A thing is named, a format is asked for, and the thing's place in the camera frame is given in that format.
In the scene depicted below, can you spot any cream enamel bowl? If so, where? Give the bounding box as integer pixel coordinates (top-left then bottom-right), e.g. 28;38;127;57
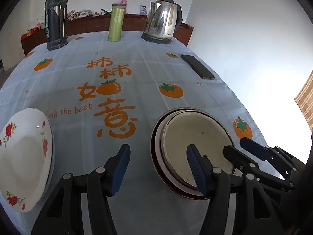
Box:
160;110;235;189

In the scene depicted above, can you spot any stainless steel bowl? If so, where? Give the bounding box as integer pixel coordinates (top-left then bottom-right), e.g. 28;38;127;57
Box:
149;107;209;200

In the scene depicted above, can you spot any red flower white plate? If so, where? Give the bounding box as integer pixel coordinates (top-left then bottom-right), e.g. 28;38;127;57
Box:
1;108;54;213

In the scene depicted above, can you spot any bamboo window blind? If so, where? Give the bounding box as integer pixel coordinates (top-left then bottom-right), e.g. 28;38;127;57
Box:
294;71;313;130

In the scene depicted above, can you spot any black smartphone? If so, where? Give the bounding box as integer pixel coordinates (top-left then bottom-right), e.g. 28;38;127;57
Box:
180;55;215;80

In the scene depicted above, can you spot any persimmon print tablecloth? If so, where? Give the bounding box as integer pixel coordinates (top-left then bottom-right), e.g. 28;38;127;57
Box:
1;31;266;234

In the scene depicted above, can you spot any stainless electric kettle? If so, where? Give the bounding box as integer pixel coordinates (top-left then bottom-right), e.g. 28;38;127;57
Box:
141;0;182;45

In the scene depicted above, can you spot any green tumbler bottle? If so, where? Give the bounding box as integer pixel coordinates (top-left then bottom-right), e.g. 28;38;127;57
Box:
108;3;126;42

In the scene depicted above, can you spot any dark wooden sideboard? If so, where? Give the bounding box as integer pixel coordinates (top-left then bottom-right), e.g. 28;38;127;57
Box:
21;13;194;55

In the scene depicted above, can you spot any large dark thermos flask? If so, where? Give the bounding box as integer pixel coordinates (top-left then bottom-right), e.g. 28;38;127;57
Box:
45;0;68;50

